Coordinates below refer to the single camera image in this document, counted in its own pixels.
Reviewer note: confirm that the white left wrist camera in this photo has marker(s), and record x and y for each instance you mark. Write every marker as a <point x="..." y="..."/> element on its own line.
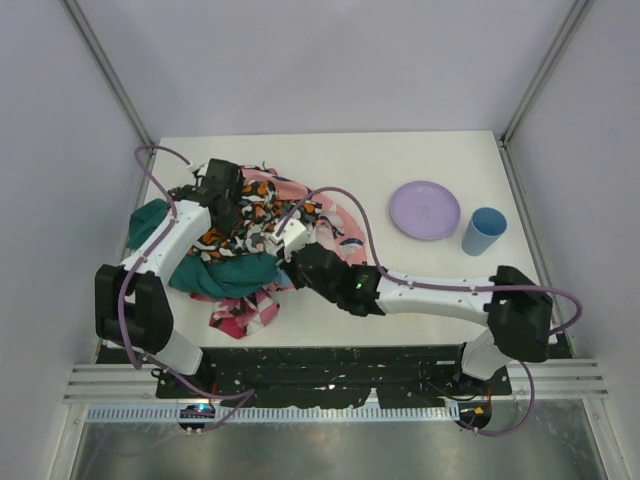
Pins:
<point x="198" y="170"/>

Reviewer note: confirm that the purple plastic plate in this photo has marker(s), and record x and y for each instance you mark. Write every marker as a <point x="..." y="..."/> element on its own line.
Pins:
<point x="424" y="210"/>

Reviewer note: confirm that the right aluminium corner post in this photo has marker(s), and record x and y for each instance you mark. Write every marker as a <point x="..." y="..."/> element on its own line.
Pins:
<point x="561" y="40"/>

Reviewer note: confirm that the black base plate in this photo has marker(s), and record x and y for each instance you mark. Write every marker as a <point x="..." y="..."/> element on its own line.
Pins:
<point x="308" y="356"/>

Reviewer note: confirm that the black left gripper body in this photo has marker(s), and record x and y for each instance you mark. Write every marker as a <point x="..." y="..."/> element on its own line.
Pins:
<point x="228" y="215"/>

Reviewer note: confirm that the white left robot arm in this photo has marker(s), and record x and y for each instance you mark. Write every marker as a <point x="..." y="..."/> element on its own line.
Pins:
<point x="131" y="307"/>

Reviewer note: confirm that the magenta pink white cloth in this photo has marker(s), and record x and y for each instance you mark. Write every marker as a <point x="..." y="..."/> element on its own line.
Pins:
<point x="241" y="317"/>

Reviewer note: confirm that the blue plastic cup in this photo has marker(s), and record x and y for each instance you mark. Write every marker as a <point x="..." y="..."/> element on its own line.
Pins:
<point x="485" y="227"/>

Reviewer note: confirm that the white slotted cable duct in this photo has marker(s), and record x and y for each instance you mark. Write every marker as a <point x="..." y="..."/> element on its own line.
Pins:
<point x="137" y="413"/>

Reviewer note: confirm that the orange black camouflage cloth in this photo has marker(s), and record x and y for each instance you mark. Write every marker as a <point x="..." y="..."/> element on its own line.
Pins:
<point x="263" y="202"/>

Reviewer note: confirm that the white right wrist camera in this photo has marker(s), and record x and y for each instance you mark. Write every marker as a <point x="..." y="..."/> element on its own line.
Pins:
<point x="288" y="237"/>

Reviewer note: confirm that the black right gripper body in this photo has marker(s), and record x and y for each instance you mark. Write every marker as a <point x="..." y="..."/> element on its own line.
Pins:
<point x="298" y="263"/>

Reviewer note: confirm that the left aluminium corner post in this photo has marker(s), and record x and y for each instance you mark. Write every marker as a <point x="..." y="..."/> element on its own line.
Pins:
<point x="101" y="59"/>

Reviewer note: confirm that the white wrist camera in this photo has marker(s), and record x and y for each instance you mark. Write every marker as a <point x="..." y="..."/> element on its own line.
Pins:
<point x="198" y="170"/>
<point x="288" y="237"/>

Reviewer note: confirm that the light blue cloth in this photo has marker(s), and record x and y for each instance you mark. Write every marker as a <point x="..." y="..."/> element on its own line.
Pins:
<point x="282" y="281"/>

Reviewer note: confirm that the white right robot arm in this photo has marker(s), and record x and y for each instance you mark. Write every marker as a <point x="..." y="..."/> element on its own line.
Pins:
<point x="515" y="312"/>

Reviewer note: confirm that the teal green cloth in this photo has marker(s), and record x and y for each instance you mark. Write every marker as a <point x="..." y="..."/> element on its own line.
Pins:
<point x="236" y="277"/>

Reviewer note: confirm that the aluminium corner post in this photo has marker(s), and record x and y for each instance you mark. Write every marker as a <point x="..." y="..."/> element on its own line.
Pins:
<point x="561" y="40"/>
<point x="101" y="59"/>

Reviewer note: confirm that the pink patterned cloth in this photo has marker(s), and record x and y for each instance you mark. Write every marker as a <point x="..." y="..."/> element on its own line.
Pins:
<point x="328" y="222"/>

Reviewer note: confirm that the aluminium frame rail front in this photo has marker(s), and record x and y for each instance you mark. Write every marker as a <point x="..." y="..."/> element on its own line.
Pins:
<point x="338" y="384"/>

